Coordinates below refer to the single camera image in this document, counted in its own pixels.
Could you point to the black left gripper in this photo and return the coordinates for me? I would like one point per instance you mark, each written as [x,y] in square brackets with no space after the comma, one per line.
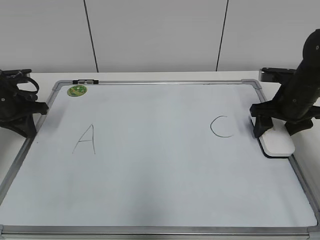
[18,102]

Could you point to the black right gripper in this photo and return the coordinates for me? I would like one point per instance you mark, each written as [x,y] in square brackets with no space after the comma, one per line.
[297,113]

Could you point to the white whiteboard eraser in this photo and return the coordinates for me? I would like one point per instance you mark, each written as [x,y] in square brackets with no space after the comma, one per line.
[276,142]

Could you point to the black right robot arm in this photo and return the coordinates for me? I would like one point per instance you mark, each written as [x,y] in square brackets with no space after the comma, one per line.
[305,83]

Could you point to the green round magnet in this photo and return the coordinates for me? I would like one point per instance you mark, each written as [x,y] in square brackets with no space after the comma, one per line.
[77,91]

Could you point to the white framed whiteboard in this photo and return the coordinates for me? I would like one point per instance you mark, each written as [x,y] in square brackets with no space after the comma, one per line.
[154,160]

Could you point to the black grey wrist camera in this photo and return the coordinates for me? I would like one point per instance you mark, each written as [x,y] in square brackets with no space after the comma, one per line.
[275,75]

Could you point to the black grey frame clip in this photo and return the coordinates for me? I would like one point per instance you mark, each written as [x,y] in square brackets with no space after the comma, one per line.
[85,82]

